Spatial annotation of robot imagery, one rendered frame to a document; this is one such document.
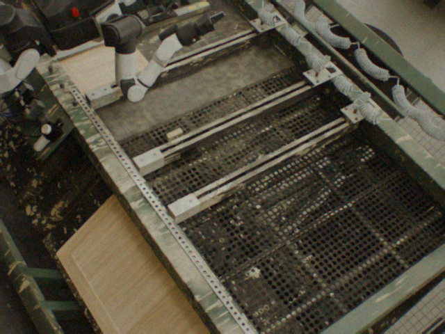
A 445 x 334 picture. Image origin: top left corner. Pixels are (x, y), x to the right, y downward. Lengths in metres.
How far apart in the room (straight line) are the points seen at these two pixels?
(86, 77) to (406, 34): 5.74
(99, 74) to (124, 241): 0.85
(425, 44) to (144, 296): 6.01
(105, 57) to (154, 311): 1.31
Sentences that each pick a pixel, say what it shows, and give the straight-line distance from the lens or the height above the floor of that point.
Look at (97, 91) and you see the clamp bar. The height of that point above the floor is 0.97.
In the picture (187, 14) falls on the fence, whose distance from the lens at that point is 3.33.
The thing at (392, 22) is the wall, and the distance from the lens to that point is 8.22.
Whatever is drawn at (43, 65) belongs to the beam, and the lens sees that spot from 3.00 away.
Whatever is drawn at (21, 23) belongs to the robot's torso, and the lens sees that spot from 2.43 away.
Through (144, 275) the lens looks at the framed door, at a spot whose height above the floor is 0.58.
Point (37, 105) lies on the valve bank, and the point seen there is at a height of 0.76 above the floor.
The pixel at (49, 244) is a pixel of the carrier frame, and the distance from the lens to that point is 3.03.
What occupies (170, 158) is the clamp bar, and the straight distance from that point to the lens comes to 2.58.
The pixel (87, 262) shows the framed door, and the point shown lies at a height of 0.37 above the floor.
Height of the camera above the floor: 1.59
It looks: 10 degrees down
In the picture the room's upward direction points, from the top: 45 degrees clockwise
